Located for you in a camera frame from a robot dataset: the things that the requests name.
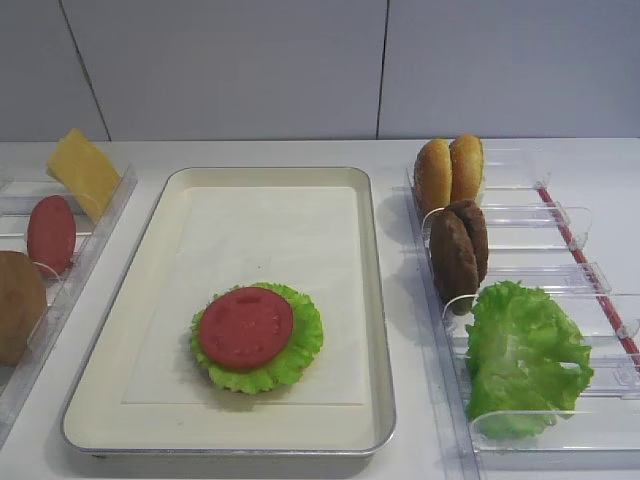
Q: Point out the brown meat patty front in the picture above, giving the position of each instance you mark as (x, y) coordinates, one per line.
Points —
(452, 257)

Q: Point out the brown meat patty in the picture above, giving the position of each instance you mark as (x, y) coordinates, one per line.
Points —
(452, 257)
(473, 219)

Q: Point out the green lettuce leaf on tray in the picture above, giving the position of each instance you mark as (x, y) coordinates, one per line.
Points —
(288, 367)

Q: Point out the red tomato slice on tray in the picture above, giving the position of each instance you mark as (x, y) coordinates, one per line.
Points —
(245, 328)

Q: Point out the brown meat patty rear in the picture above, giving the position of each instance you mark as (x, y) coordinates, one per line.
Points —
(473, 219)

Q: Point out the yellow cheese slice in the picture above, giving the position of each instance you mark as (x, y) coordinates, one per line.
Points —
(85, 171)

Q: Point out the green lettuce leaf in rack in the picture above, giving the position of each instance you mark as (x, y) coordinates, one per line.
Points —
(527, 361)

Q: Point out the red tomato slice in rack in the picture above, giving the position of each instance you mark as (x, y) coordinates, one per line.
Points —
(51, 236)

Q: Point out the white paper tray liner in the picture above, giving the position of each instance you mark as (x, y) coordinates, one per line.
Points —
(303, 237)

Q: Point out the tan bun half left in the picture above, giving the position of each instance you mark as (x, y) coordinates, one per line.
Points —
(433, 175)

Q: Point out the tan bun half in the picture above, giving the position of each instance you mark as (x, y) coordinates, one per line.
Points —
(467, 162)
(433, 175)

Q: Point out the tan bun half right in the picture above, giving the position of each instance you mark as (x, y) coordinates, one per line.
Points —
(467, 162)

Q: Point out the clear acrylic right rack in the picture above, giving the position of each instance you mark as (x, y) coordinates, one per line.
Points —
(601, 435)

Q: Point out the clear acrylic rack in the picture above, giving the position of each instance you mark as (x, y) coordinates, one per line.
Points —
(601, 435)
(18, 198)

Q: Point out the clear acrylic left rack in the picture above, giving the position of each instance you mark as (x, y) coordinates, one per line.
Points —
(18, 198)

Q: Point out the cream metal tray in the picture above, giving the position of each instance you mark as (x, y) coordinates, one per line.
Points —
(98, 420)

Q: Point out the brown bun in left rack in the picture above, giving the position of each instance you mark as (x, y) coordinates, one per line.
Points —
(23, 301)

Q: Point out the red rack rail strip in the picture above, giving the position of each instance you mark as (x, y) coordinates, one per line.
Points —
(606, 304)

